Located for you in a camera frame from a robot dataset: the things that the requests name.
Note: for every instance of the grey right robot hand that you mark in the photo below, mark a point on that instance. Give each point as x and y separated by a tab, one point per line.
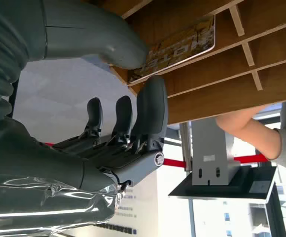
59	163

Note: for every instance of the shiny silver plastic wrap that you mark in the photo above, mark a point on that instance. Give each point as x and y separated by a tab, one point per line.
47	206

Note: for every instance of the silver metal pole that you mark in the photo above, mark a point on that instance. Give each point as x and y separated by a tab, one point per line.
185	147

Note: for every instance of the grey monitor stand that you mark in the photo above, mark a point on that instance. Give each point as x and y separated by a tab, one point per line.
212	153

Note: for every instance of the wooden slotted desk organizer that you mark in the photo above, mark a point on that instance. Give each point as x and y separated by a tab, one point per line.
219	75

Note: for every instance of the wall sign with text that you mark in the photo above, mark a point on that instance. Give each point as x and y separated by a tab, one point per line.
125	209

